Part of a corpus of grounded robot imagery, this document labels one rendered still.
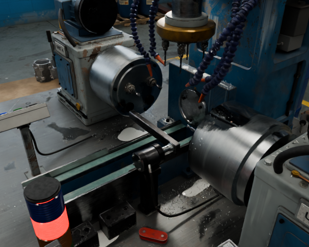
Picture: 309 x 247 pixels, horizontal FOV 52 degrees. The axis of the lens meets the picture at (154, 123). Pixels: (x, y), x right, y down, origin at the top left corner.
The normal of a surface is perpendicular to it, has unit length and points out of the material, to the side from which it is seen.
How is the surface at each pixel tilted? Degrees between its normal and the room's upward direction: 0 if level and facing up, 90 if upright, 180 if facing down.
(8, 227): 0
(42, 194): 0
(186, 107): 90
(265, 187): 89
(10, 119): 61
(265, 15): 90
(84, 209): 90
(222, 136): 43
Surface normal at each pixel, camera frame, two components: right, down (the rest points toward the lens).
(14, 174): 0.00, -0.84
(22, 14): 0.56, 0.45
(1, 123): 0.53, -0.03
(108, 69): -0.58, -0.34
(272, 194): -0.80, 0.32
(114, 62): -0.42, -0.55
